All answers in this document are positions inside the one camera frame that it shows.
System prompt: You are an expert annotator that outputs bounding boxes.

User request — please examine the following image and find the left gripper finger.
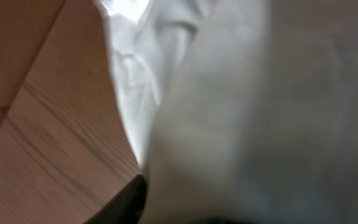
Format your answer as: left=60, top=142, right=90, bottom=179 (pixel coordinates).
left=84, top=174, right=147, bottom=224

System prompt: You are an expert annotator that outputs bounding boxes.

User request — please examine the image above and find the white printed t-shirt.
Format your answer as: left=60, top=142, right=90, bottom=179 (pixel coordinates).
left=96, top=0, right=358, bottom=223

